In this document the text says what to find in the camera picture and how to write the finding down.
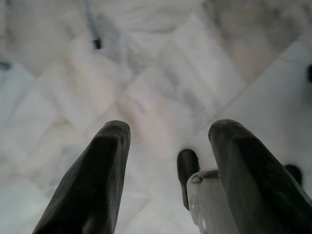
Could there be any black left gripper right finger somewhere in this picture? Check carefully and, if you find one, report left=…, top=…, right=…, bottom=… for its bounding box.
left=208, top=118, right=312, bottom=234

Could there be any silver robot left leg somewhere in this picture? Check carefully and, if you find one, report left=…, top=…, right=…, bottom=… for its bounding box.
left=186, top=168, right=236, bottom=234

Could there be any silver clothes rack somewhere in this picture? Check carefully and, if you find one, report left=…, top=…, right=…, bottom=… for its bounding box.
left=81, top=0, right=102, bottom=50

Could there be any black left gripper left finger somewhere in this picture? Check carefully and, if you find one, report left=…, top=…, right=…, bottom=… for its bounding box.
left=33, top=119, right=131, bottom=234

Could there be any black robot left foot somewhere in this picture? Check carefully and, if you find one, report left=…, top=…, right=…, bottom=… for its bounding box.
left=177, top=149, right=200, bottom=212

